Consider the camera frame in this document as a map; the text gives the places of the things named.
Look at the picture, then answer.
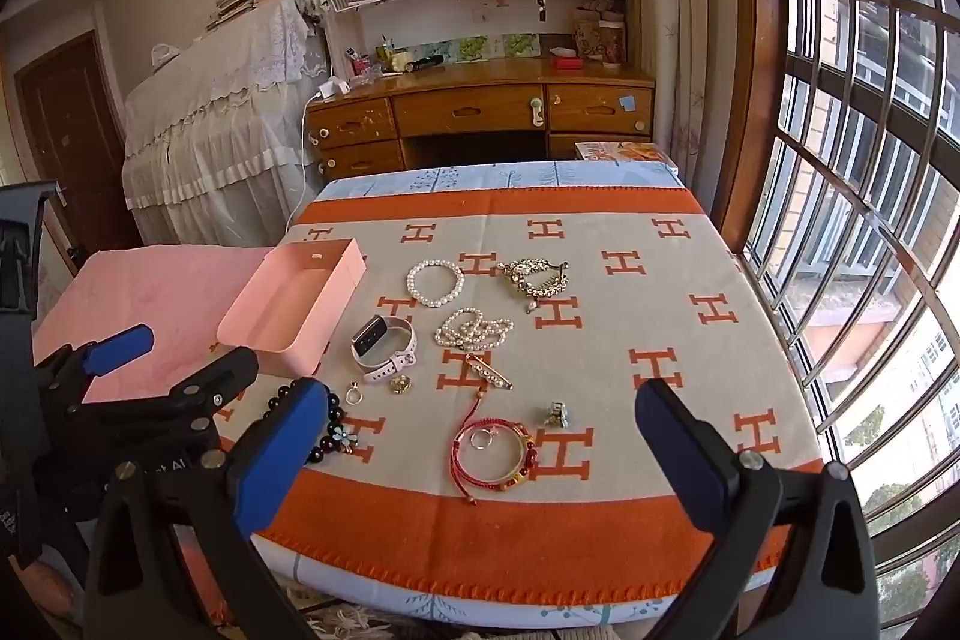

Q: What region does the white pearl necklace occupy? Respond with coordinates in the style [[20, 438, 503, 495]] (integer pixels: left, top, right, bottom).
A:
[[433, 307, 515, 353]]

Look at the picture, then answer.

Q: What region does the patterned brown bag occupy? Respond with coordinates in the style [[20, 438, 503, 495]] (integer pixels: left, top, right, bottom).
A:
[[574, 6, 603, 60]]

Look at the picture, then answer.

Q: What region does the wooden desk with drawers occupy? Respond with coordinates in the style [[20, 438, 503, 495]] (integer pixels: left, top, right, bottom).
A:
[[304, 56, 657, 180]]

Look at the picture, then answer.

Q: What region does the smart watch with pink strap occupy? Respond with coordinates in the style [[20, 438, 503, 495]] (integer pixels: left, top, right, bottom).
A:
[[350, 314, 418, 384]]

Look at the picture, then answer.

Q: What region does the green leaf picture strip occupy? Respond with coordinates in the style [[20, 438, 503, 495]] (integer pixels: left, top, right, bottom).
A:
[[420, 34, 541, 62]]

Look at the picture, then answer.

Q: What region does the window with metal grille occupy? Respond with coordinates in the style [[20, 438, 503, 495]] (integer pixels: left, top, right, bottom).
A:
[[739, 0, 960, 640]]

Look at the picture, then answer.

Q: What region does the pink rectangular box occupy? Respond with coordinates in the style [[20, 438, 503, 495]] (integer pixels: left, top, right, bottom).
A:
[[216, 238, 368, 378]]

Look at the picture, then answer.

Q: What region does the beige floral curtain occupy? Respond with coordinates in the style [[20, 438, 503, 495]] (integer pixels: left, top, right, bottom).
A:
[[626, 0, 740, 221]]

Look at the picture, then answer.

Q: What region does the orange patterned blanket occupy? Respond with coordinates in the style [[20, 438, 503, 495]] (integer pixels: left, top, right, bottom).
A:
[[172, 186, 822, 611]]

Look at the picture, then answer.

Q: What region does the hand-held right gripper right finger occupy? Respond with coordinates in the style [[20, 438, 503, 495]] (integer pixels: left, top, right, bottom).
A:
[[634, 377, 880, 640]]

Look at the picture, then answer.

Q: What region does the piano with lace cover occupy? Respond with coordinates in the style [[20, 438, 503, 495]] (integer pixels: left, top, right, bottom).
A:
[[122, 0, 331, 247]]

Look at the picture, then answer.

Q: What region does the gold pearl hairpin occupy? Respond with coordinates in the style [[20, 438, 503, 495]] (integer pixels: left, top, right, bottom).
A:
[[462, 351, 515, 391]]

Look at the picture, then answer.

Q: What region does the white pearl bracelet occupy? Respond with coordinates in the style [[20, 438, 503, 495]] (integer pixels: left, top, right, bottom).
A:
[[406, 260, 466, 309]]

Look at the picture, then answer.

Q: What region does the patterned jar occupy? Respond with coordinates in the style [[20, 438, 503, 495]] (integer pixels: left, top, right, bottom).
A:
[[598, 14, 627, 67]]

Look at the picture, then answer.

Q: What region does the black bead bracelet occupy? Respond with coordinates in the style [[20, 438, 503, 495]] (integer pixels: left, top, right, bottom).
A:
[[259, 381, 361, 465]]

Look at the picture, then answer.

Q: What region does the white charger cable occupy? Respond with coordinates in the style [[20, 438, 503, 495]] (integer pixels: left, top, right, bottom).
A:
[[289, 77, 350, 232]]

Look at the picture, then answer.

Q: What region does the pink blanket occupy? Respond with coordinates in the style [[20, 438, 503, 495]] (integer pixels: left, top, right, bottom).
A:
[[30, 245, 278, 405]]

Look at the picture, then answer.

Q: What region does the brown wooden door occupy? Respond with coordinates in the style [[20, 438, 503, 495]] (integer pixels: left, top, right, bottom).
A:
[[15, 31, 143, 255]]

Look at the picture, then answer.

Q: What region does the gold rhinestone hair ornament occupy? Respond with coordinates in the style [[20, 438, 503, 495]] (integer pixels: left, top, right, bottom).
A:
[[498, 257, 571, 314]]

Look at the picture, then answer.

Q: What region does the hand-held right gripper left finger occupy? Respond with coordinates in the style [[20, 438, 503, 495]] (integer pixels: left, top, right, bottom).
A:
[[82, 376, 331, 640]]

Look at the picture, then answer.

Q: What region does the red string bracelet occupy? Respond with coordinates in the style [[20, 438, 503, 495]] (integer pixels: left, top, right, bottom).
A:
[[452, 385, 539, 506]]

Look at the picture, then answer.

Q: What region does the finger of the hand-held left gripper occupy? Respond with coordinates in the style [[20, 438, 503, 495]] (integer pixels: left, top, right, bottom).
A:
[[34, 323, 156, 401], [67, 346, 260, 438]]

